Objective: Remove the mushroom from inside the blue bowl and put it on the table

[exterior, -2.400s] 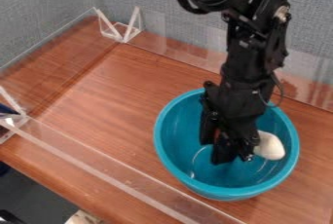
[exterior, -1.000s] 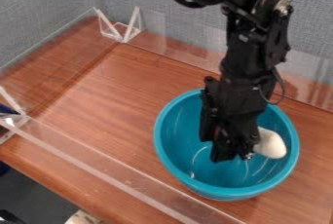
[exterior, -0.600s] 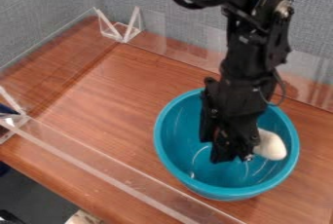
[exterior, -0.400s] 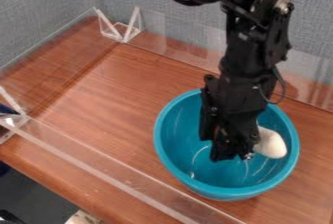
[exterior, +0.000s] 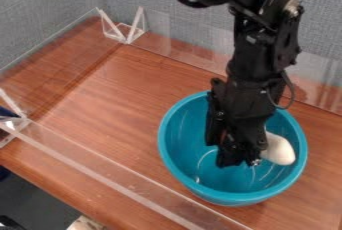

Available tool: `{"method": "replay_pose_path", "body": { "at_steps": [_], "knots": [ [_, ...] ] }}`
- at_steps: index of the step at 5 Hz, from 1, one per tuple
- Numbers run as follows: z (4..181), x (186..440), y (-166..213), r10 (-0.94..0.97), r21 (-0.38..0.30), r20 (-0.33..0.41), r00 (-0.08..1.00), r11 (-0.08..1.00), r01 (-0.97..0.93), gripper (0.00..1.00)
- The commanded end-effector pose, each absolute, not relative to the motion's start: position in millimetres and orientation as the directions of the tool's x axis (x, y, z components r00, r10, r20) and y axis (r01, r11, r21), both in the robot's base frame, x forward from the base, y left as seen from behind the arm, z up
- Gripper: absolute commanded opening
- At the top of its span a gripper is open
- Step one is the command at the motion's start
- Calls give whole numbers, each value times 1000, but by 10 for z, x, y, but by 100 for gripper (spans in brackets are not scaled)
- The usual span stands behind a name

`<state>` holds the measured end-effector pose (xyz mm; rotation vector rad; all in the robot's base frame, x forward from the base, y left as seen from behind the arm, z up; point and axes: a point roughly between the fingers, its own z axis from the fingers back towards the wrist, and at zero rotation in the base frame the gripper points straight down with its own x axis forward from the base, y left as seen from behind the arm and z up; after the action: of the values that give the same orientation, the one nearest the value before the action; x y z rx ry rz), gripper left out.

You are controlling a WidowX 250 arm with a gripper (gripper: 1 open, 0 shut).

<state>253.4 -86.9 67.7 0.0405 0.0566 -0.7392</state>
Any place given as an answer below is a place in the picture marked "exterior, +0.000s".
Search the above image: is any plush mushroom with brown cap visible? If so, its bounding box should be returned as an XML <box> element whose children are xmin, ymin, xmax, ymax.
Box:
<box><xmin>255</xmin><ymin>132</ymin><xmax>295</xmax><ymax>166</ymax></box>

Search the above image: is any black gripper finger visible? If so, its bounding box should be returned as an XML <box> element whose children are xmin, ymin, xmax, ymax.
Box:
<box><xmin>217</xmin><ymin>130</ymin><xmax>265</xmax><ymax>168</ymax></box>
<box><xmin>205</xmin><ymin>106</ymin><xmax>226</xmax><ymax>146</ymax></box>

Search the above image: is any clear acrylic left barrier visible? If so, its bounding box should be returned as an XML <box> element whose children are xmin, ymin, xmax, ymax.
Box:
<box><xmin>0</xmin><ymin>6</ymin><xmax>98</xmax><ymax>73</ymax></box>

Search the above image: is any blue plastic bowl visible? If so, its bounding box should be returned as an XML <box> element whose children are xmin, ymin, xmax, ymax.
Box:
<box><xmin>158</xmin><ymin>91</ymin><xmax>309</xmax><ymax>207</ymax></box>

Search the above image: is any clear acrylic barrier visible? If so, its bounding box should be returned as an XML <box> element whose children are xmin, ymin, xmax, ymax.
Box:
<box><xmin>95</xmin><ymin>6</ymin><xmax>342</xmax><ymax>117</ymax></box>
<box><xmin>0</xmin><ymin>6</ymin><xmax>98</xmax><ymax>73</ymax></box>
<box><xmin>0</xmin><ymin>118</ymin><xmax>253</xmax><ymax>230</ymax></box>

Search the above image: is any clear acrylic back barrier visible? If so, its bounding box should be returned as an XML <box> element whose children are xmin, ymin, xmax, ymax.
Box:
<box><xmin>95</xmin><ymin>6</ymin><xmax>342</xmax><ymax>117</ymax></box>

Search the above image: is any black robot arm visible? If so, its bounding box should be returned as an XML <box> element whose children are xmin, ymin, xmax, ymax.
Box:
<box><xmin>178</xmin><ymin>0</ymin><xmax>305</xmax><ymax>168</ymax></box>

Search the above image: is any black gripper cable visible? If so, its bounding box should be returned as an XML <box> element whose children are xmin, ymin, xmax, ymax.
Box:
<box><xmin>266</xmin><ymin>70</ymin><xmax>297</xmax><ymax>110</ymax></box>

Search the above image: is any clear acrylic left bracket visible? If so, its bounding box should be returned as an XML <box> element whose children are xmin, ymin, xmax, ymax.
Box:
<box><xmin>0</xmin><ymin>88</ymin><xmax>30</xmax><ymax>149</ymax></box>

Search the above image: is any clear acrylic front barrier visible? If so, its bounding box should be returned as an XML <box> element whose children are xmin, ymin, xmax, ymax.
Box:
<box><xmin>0</xmin><ymin>118</ymin><xmax>253</xmax><ymax>230</ymax></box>

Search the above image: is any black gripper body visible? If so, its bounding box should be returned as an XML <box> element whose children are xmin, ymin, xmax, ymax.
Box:
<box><xmin>205</xmin><ymin>77</ymin><xmax>287</xmax><ymax>147</ymax></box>

